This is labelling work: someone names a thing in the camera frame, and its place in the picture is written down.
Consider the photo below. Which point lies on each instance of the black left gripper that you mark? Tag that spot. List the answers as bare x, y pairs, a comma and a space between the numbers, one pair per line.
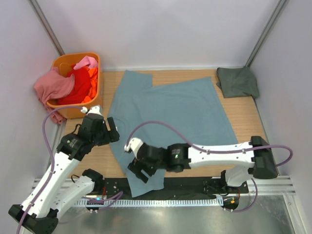
107, 138

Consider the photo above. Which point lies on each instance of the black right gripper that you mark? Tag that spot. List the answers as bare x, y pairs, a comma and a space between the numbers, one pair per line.
137, 170

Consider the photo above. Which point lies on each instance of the light blue t shirt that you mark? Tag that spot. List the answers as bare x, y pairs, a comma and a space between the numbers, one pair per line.
164, 115

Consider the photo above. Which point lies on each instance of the grey t shirt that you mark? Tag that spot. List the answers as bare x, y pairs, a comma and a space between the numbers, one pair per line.
237, 82

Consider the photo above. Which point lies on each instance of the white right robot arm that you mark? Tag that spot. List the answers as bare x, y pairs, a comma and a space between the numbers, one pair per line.
251, 159

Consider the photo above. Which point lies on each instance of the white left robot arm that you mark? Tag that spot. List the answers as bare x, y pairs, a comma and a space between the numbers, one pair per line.
41, 210

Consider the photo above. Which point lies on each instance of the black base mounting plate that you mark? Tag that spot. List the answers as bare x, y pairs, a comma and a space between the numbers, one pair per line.
175, 188

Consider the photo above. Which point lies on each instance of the red t shirt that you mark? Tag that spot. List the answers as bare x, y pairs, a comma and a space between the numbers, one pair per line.
81, 89

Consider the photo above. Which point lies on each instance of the orange t shirt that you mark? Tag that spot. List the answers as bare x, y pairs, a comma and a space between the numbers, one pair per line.
93, 74

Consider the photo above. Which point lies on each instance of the light pink t shirt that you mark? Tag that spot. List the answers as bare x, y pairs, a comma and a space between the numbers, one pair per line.
88, 61

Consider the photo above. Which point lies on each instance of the orange plastic basket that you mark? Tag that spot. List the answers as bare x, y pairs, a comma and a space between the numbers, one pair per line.
64, 64

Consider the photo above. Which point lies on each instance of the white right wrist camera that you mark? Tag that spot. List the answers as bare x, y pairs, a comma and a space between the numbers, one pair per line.
133, 145

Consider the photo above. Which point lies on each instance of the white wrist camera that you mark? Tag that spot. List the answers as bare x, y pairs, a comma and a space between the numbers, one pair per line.
93, 112
133, 145

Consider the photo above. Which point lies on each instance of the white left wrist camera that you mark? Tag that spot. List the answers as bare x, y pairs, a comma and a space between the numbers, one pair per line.
93, 112

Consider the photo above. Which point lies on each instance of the slotted grey cable duct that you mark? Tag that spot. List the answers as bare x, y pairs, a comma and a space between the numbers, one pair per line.
150, 203

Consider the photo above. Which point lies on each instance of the aluminium frame rail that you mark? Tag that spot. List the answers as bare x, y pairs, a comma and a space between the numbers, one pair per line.
282, 185

